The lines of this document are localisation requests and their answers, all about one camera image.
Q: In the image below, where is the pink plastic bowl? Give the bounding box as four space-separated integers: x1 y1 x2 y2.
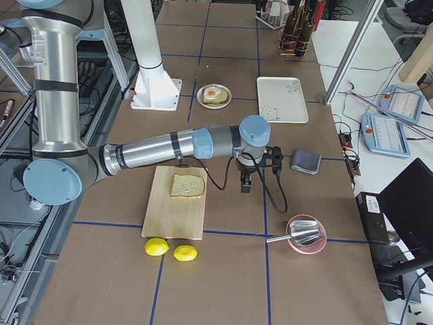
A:
286 215 327 255

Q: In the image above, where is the copper wire bottle rack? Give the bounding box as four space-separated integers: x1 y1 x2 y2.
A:
279 29 310 57

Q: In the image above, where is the aluminium frame post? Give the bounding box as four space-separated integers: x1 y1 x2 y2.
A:
324 0 384 105

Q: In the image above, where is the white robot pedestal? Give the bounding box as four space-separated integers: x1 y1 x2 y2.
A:
121 0 182 111

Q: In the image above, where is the grey folded cloth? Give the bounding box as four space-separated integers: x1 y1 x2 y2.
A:
291 148 321 175

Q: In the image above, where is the green wine bottle front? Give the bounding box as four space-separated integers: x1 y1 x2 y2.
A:
294 1 319 57

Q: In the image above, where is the white round plate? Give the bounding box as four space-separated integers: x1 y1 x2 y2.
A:
196 84 232 109

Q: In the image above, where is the steel scoop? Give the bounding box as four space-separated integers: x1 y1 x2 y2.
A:
266 220 323 246

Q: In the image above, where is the white bear tray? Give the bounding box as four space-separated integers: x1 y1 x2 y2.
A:
256 77 309 124

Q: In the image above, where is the green wine bottle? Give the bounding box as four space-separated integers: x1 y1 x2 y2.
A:
283 0 304 34
294 1 319 57

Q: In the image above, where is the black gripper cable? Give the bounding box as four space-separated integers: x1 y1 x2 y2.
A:
175 152 290 214

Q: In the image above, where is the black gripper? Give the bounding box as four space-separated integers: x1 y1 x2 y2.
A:
236 146 283 194

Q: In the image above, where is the bread slice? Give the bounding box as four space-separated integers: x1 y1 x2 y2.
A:
170 174 205 198
202 91 228 104

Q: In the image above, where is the green wine bottle back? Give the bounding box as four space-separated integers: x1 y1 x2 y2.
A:
283 0 304 34

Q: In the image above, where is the near teach pendant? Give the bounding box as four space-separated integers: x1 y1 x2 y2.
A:
361 113 411 158

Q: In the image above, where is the fried egg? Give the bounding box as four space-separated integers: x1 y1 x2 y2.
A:
203 87 222 100

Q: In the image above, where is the far teach pendant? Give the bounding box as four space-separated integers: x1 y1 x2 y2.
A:
380 85 425 125

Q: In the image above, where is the whole yellow lemon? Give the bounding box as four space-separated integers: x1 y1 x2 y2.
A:
144 238 170 257

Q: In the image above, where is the teach pendant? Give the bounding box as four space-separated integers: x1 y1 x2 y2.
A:
380 85 425 125
361 113 411 158

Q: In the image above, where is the black laptop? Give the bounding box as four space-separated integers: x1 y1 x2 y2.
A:
356 158 432 282

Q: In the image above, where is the wooden cutting board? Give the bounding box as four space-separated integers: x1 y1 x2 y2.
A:
141 166 207 240

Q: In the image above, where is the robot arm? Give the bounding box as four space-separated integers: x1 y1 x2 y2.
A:
20 1 282 206

